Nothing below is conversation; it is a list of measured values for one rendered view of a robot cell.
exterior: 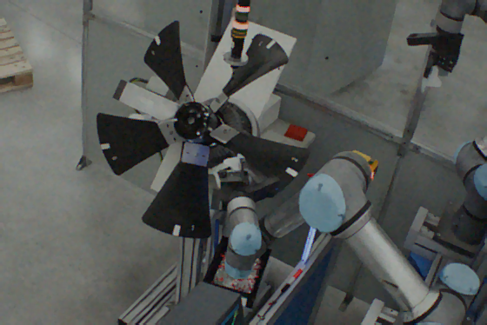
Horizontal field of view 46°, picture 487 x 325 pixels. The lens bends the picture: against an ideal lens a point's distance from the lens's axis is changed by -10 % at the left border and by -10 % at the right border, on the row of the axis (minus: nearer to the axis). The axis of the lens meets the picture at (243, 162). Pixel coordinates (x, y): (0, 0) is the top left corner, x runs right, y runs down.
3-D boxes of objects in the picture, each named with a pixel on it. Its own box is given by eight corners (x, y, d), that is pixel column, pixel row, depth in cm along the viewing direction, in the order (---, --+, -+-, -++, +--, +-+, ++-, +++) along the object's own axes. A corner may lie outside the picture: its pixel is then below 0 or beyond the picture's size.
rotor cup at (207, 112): (189, 104, 205) (172, 95, 192) (230, 108, 200) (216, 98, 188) (182, 148, 203) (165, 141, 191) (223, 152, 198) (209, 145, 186)
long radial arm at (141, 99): (205, 117, 219) (192, 109, 208) (196, 137, 219) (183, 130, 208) (141, 89, 229) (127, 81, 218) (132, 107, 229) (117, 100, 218)
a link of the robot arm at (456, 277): (469, 302, 154) (488, 268, 145) (454, 334, 144) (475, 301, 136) (433, 284, 158) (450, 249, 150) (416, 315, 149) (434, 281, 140)
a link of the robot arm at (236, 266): (263, 262, 174) (270, 235, 167) (241, 286, 166) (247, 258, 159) (240, 250, 177) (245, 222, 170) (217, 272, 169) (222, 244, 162)
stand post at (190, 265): (179, 317, 279) (192, 162, 224) (195, 327, 276) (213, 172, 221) (173, 323, 276) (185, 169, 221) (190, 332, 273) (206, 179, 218)
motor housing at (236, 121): (180, 154, 220) (164, 148, 207) (209, 95, 220) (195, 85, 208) (236, 181, 212) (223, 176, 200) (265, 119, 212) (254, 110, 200)
